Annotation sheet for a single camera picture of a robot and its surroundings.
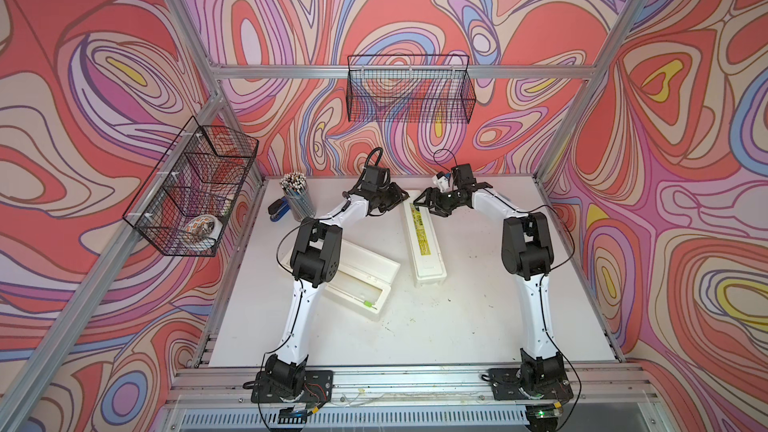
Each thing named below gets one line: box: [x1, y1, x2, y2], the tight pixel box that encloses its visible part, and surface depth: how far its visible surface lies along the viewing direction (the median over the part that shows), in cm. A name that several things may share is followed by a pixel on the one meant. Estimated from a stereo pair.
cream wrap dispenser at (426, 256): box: [402, 199, 447, 287], surface depth 92 cm
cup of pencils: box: [280, 172, 317, 222], surface depth 97 cm
